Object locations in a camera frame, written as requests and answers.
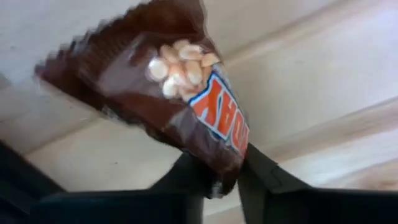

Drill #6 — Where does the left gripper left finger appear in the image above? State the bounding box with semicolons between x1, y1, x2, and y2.
148;152;219;200

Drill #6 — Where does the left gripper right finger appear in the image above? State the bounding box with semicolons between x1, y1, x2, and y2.
237;142;312;224

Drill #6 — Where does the brown chocolate bar wrapper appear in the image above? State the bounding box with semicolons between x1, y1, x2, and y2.
34;0;250;197

